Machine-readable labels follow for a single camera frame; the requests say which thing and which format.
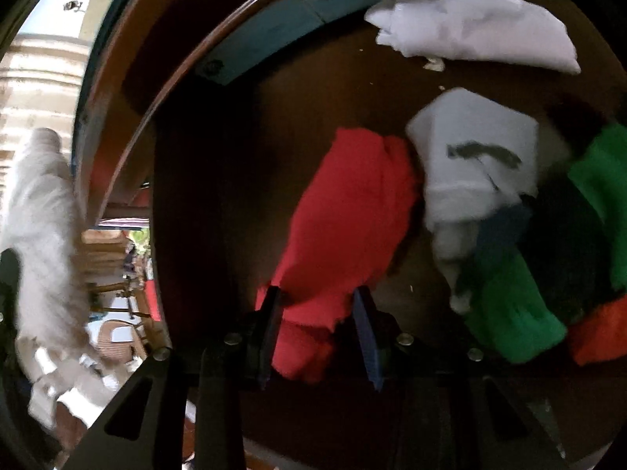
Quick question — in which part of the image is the red ribbed knit sock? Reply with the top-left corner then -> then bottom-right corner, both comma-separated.
567,296 -> 627,367

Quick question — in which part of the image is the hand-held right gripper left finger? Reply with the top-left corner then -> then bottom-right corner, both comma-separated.
59,284 -> 285,470

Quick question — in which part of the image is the red knit garment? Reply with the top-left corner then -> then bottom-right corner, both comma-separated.
255,126 -> 422,385

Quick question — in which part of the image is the green knit sock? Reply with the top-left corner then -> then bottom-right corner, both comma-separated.
460,249 -> 569,364
568,122 -> 627,292

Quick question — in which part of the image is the black cloth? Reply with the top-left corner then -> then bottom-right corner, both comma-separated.
519,176 -> 613,326

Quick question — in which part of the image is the pale underwear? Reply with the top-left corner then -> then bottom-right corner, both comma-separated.
365,0 -> 582,76

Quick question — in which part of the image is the teal flat strip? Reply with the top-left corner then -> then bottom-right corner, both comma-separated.
196,0 -> 397,88

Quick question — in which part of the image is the white fuzzy cloth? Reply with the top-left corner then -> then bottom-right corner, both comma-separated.
0,126 -> 91,353

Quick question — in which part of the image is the grey cloth with dark mark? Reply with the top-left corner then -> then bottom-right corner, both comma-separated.
406,87 -> 540,314

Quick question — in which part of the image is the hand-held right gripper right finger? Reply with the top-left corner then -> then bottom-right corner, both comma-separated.
353,285 -> 574,470

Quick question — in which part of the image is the tan chair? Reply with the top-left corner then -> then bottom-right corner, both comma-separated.
98,318 -> 150,360

